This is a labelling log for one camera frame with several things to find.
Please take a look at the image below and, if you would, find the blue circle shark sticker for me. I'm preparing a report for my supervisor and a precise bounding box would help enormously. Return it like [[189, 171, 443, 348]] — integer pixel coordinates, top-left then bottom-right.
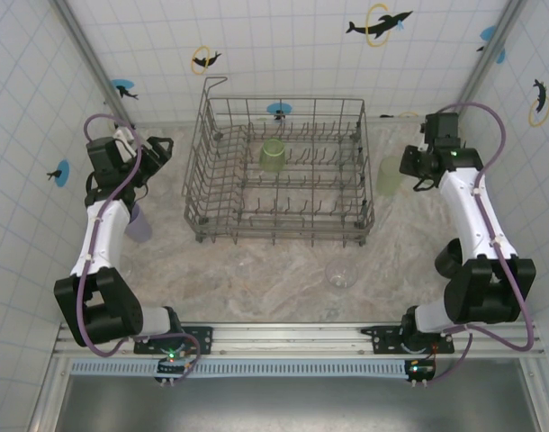
[[110, 78, 140, 101]]

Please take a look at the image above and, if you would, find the small dolphin ring sticker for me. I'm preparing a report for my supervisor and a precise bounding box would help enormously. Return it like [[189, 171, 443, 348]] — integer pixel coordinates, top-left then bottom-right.
[[191, 44, 223, 76]]

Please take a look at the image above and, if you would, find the grey wire dish rack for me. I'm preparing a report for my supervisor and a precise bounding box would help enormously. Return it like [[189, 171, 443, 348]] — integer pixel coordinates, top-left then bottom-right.
[[181, 76, 377, 248]]

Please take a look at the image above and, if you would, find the short green plastic cup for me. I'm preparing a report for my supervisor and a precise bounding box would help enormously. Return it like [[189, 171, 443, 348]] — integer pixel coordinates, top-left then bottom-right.
[[258, 138, 287, 175]]

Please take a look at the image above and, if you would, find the purple plastic cup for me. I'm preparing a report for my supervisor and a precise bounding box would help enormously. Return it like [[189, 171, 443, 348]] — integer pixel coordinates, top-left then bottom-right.
[[123, 204, 153, 244]]

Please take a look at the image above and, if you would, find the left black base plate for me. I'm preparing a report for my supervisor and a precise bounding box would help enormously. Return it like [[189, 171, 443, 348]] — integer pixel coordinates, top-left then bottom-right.
[[133, 324, 214, 356]]

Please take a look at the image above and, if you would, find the blue circle fish sticker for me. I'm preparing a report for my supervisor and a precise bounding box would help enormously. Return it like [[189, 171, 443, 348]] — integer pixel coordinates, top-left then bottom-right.
[[265, 102, 293, 122]]

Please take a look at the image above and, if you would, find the large dolphin ring sticker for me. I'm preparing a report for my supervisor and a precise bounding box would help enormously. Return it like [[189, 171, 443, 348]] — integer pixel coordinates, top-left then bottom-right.
[[365, 2, 414, 49]]

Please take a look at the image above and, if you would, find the aluminium frame post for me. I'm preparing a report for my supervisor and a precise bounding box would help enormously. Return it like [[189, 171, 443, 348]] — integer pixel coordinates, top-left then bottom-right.
[[447, 0, 527, 126], [52, 0, 137, 139]]

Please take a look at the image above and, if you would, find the blue patch wall sticker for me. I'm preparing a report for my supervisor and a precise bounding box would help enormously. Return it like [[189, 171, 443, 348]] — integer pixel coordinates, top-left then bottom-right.
[[475, 24, 508, 67]]

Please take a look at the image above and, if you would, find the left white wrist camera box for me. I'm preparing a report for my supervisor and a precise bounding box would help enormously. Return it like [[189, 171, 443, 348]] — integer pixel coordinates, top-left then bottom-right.
[[112, 127, 139, 158]]

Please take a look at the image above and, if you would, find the left controller board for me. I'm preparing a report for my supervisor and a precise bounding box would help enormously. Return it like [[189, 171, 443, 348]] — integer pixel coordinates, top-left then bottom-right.
[[155, 348, 199, 388]]

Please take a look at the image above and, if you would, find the right controller board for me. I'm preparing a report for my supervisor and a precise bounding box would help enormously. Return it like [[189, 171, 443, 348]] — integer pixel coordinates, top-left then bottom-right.
[[404, 357, 437, 388]]

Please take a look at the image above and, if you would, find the controller board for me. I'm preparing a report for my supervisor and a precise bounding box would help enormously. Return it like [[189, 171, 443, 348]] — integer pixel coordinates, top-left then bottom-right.
[[404, 357, 437, 388], [155, 348, 199, 388]]

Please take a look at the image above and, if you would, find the pale frosted green cup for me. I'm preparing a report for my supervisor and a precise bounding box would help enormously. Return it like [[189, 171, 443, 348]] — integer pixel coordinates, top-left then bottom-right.
[[375, 156, 409, 197]]

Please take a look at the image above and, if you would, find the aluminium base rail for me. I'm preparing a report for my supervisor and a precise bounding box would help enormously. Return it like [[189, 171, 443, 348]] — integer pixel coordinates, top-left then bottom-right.
[[53, 321, 545, 359]]

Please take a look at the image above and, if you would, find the seahorse yellow ring sticker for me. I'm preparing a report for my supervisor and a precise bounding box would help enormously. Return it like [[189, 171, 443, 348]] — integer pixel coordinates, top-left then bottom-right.
[[527, 78, 549, 129]]

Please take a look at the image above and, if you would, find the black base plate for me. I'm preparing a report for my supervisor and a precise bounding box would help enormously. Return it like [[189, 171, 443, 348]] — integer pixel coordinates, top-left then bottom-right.
[[133, 324, 214, 356], [360, 324, 455, 356]]

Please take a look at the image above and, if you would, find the white slotted cable duct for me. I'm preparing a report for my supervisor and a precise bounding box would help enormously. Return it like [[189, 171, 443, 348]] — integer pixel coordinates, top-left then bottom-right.
[[69, 359, 413, 377]]

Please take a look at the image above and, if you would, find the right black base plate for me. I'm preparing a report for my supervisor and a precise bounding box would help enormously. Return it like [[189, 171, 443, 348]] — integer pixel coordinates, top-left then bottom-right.
[[360, 324, 455, 356]]

